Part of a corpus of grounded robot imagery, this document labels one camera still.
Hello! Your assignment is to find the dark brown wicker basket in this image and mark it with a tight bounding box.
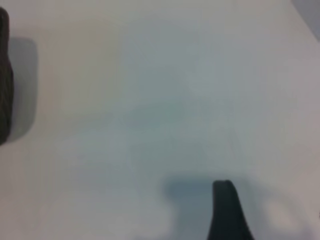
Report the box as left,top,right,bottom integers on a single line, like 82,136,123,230
0,6,15,147

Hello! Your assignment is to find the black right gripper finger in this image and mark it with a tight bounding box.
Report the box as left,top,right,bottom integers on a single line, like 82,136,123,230
206,179,255,240

